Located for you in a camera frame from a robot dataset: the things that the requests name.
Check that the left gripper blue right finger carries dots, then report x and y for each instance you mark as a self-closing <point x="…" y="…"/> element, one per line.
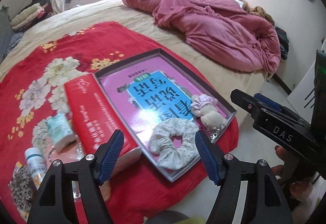
<point x="211" y="156"/>

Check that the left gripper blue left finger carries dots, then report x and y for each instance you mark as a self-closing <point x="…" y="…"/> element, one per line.
<point x="106" y="157"/>

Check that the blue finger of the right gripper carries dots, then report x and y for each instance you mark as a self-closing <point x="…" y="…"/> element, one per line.
<point x="260" y="113"/>
<point x="268" y="102"/>

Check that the beige bear plush pink bow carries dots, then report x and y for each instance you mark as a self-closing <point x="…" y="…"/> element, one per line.
<point x="204" y="107"/>

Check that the white floral scrunchie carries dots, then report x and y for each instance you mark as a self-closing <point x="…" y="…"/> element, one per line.
<point x="173" y="143"/>

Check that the green tissue pack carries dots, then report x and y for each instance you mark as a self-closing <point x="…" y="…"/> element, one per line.
<point x="60" y="131"/>

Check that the leopard print scrunchie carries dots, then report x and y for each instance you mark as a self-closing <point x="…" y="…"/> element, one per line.
<point x="23" y="190"/>

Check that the yellow white snack packet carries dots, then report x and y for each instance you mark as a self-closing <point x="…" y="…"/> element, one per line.
<point x="18" y="165"/>

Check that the person hand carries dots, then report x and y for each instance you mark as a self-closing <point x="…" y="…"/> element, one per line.
<point x="300" y="189"/>

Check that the beige bed sheet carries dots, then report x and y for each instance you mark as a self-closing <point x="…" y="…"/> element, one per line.
<point x="142" y="25"/>

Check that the red tissue box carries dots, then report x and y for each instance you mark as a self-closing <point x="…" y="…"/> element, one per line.
<point x="94" y="120"/>

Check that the green garment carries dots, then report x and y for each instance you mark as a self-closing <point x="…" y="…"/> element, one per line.
<point x="174" y="217"/>

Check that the grey tray with pink book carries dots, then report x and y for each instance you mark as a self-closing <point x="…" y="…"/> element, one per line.
<point x="154" y="86"/>

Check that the pink crumpled quilt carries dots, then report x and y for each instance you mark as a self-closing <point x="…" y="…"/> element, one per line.
<point x="219" y="29"/>

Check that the white vitamin bottle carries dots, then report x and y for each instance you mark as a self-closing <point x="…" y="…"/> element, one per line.
<point x="36" y="165"/>

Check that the folded blankets stack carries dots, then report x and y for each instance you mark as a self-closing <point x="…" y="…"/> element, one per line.
<point x="30" y="16"/>

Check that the grey quilted headboard cushion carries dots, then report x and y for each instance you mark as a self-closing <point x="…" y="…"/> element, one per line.
<point x="8" y="39"/>

